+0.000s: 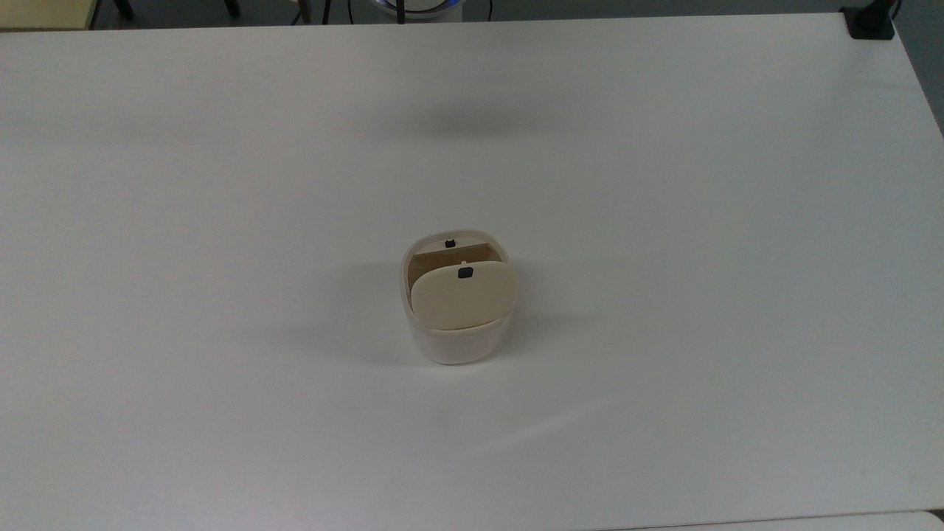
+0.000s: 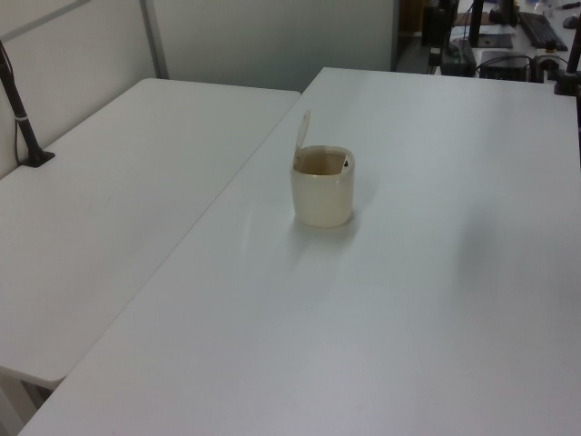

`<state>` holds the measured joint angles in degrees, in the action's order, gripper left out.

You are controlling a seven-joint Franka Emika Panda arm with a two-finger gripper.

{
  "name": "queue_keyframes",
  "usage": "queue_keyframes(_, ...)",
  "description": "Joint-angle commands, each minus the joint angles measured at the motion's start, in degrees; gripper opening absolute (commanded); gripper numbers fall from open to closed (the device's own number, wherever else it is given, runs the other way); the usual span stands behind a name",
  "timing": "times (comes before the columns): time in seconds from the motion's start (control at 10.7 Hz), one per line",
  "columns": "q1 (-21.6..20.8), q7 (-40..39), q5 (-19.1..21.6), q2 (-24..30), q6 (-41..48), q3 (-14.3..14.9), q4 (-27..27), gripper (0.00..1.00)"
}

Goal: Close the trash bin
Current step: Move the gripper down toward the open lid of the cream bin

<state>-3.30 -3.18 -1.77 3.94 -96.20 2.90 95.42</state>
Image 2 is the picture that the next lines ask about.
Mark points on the grey power box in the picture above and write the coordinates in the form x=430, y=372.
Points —
x=459, y=56

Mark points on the black monitor stand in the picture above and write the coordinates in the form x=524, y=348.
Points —
x=488, y=32

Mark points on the black clamp camera stand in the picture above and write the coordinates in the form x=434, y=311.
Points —
x=573, y=59

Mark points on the white plastic spoon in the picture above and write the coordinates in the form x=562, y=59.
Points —
x=302, y=129

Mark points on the black Panda gripper body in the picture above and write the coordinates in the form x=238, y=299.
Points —
x=436, y=27

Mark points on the dark computer mouse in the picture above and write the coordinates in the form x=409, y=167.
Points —
x=569, y=21

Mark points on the black camera pole with base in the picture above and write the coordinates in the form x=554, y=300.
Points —
x=20, y=120

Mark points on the cream ceramic cup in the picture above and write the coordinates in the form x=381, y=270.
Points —
x=323, y=200

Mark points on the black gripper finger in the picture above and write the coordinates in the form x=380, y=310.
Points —
x=439, y=60
x=432, y=62

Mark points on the black electronics box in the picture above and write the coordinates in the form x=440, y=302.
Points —
x=504, y=66

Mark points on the black computer keyboard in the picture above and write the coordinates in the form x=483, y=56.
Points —
x=542, y=31

